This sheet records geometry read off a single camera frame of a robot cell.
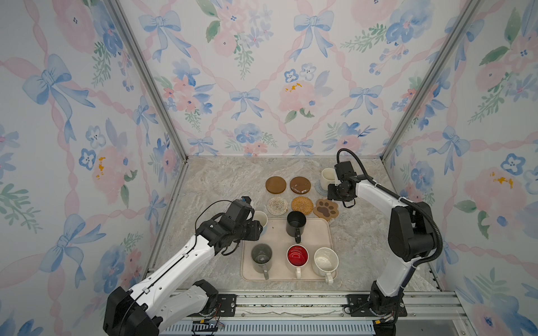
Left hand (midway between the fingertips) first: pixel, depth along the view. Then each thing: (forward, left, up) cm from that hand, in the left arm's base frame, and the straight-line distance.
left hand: (257, 226), depth 78 cm
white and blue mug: (+7, -1, -7) cm, 10 cm away
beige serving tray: (+4, -26, -15) cm, 30 cm away
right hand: (+21, -34, -7) cm, 40 cm away
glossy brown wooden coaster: (+30, -20, -13) cm, 38 cm away
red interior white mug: (-7, -16, -12) cm, 21 cm away
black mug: (+6, -16, -11) cm, 20 cm away
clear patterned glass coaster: (+18, -8, -14) cm, 24 cm away
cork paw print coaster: (+17, -31, -15) cm, 38 cm away
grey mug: (-8, -2, -6) cm, 11 cm away
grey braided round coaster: (+29, -29, -14) cm, 43 cm away
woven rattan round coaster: (+19, -21, -14) cm, 31 cm away
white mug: (-8, -27, -13) cm, 31 cm away
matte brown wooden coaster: (+31, -7, -15) cm, 35 cm away
